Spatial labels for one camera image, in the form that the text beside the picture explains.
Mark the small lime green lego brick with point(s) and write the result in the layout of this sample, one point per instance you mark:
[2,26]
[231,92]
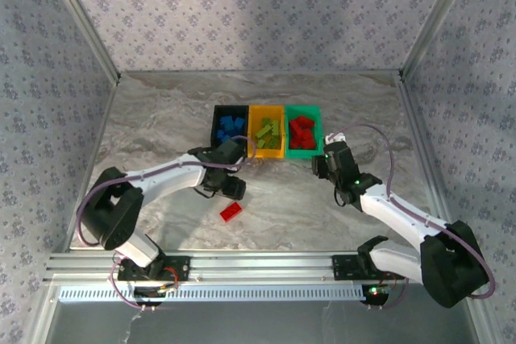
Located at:
[261,143]

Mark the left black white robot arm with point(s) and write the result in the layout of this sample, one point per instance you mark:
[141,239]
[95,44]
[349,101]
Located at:
[113,215]

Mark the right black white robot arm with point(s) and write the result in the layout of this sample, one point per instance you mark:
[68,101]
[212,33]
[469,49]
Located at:
[451,267]

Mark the green plastic bin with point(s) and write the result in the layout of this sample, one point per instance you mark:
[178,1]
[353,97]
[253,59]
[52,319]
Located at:
[304,153]

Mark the yellow plastic bin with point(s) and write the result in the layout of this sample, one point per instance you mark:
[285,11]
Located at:
[270,152]

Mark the black plastic bin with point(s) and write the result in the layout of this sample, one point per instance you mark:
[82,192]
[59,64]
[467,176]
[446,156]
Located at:
[231,110]

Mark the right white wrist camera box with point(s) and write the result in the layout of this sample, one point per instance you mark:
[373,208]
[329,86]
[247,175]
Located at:
[336,140]

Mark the wide aluminium mounting rail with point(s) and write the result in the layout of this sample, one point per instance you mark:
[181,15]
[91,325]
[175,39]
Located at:
[262,267]

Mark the aluminium table edge rail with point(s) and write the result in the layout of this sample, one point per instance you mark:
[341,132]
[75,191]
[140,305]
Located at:
[262,72]

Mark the aluminium table side rail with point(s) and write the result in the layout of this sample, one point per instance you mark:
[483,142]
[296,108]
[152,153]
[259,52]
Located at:
[104,118]
[414,118]

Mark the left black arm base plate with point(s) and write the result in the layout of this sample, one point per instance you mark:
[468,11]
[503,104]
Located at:
[183,267]

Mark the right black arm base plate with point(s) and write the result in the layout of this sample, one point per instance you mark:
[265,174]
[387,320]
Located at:
[342,267]

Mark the aluminium frame post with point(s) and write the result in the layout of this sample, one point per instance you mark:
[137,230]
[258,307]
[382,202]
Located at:
[438,17]
[84,17]

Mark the aluminium frame leg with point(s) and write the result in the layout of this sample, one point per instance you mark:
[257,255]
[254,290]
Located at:
[42,320]
[481,320]

